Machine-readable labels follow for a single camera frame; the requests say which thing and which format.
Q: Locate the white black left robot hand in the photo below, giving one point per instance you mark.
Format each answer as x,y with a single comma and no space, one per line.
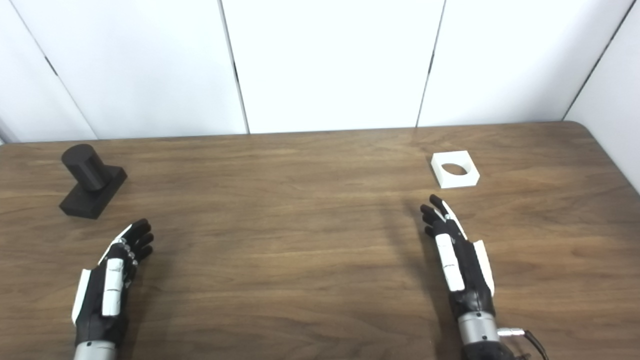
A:
92,300

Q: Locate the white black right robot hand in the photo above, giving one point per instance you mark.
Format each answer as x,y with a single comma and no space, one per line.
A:
470,280

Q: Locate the white square piece with hole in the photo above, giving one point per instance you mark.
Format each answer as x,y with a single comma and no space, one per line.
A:
462,181

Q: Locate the black cylinder peg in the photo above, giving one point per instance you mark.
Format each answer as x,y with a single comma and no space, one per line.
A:
87,170

